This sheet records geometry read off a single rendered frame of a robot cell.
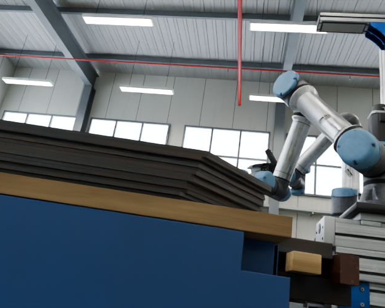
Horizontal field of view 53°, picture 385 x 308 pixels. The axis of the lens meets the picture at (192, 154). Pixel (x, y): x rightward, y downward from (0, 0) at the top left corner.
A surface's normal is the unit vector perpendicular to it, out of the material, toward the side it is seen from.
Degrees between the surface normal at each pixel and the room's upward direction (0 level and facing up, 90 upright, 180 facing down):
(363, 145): 96
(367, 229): 90
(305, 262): 90
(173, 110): 90
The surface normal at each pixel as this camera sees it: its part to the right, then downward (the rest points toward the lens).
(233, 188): 0.74, -0.13
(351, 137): -0.66, -0.25
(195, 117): -0.11, -0.36
